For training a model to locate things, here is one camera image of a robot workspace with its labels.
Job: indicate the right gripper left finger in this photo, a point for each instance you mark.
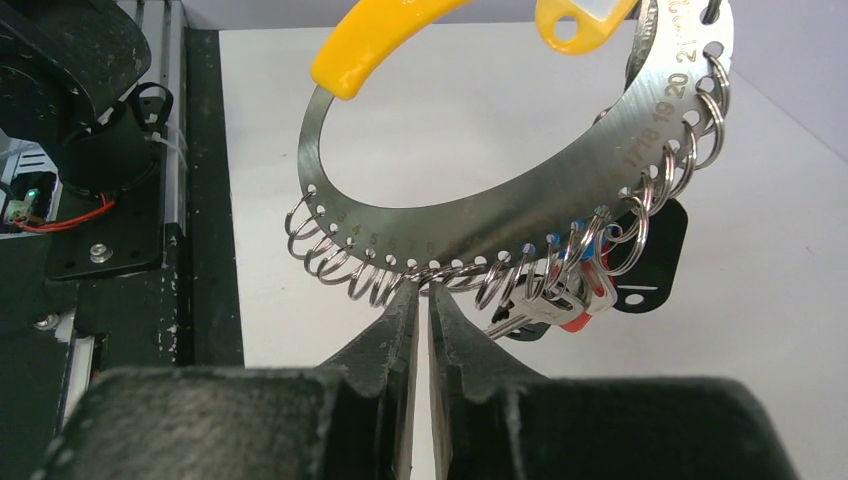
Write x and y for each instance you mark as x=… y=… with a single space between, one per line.
x=347 y=418

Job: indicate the yellow tagged key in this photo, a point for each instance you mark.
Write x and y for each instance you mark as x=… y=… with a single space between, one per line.
x=596 y=22

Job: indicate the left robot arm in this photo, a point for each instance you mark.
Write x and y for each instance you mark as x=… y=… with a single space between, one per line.
x=71 y=82

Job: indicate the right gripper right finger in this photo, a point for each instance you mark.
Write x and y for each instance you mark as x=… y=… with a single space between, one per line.
x=494 y=417

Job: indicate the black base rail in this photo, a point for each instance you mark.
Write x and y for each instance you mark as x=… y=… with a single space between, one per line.
x=152 y=281

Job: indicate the left green circuit board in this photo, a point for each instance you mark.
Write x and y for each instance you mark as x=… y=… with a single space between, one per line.
x=19 y=210

